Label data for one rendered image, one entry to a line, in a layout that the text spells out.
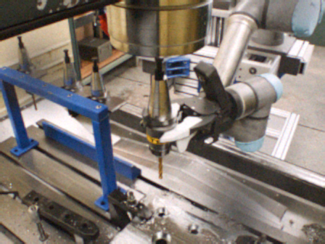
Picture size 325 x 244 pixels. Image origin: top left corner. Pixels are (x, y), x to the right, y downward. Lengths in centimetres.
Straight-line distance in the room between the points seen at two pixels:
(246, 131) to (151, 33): 44
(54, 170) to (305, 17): 93
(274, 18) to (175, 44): 60
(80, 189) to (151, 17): 75
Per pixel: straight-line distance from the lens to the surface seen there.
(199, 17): 47
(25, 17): 20
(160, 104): 56
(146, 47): 46
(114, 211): 92
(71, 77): 95
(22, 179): 118
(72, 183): 111
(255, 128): 80
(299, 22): 101
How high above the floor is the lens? 165
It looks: 34 degrees down
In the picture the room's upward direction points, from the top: straight up
